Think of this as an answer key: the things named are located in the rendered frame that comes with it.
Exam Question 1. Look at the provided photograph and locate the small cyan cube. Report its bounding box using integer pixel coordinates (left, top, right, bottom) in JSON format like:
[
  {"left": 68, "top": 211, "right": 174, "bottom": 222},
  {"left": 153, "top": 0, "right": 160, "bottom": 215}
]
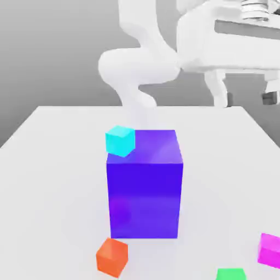
[{"left": 105, "top": 125, "right": 136, "bottom": 158}]

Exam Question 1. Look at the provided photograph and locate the small orange cube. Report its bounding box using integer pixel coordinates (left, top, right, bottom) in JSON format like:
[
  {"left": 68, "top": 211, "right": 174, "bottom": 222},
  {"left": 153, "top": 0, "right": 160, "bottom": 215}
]
[{"left": 95, "top": 237, "right": 129, "bottom": 279}]

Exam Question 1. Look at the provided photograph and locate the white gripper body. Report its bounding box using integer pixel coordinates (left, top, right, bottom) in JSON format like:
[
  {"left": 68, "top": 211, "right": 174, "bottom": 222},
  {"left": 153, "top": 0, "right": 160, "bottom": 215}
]
[{"left": 176, "top": 4, "right": 280, "bottom": 75}]

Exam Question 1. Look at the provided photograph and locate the large purple box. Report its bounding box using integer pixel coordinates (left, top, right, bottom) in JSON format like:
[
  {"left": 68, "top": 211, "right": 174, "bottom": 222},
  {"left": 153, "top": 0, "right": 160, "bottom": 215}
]
[{"left": 106, "top": 129, "right": 184, "bottom": 240}]

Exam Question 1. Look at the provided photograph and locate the small green cube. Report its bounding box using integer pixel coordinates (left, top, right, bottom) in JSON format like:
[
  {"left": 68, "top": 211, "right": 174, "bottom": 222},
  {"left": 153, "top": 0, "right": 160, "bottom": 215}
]
[{"left": 215, "top": 267, "right": 247, "bottom": 280}]

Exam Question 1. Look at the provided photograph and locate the small magenta cube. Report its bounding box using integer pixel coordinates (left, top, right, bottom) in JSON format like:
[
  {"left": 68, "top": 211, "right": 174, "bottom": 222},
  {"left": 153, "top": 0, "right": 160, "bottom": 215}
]
[{"left": 257, "top": 232, "right": 280, "bottom": 269}]

